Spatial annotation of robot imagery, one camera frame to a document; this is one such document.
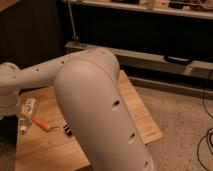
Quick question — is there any clear plastic bottle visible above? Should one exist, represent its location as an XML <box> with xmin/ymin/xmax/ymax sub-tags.
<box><xmin>18</xmin><ymin>98</ymin><xmax>38</xmax><ymax>134</ymax></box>

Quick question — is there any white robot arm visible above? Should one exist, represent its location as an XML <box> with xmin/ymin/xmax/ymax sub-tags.
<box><xmin>0</xmin><ymin>47</ymin><xmax>157</xmax><ymax>171</ymax></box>

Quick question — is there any wooden shelf board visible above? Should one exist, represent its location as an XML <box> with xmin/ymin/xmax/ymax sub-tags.
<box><xmin>64</xmin><ymin>41</ymin><xmax>213</xmax><ymax>80</ymax></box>

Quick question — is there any orange carrot toy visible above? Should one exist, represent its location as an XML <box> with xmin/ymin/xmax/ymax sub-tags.
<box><xmin>33</xmin><ymin>118</ymin><xmax>59</xmax><ymax>132</ymax></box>

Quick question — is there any metal pole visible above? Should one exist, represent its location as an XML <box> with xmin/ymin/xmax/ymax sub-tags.
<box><xmin>67</xmin><ymin>0</ymin><xmax>79</xmax><ymax>46</ymax></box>

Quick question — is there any upper shelf with clutter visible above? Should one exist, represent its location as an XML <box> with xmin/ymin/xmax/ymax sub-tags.
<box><xmin>62</xmin><ymin>0</ymin><xmax>213</xmax><ymax>20</ymax></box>

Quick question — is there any black handle on shelf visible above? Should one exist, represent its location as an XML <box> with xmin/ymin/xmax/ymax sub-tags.
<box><xmin>164</xmin><ymin>56</ymin><xmax>193</xmax><ymax>65</ymax></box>

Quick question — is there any black cable on floor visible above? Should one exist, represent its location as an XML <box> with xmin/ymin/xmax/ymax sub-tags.
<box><xmin>196</xmin><ymin>71</ymin><xmax>213</xmax><ymax>167</ymax></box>

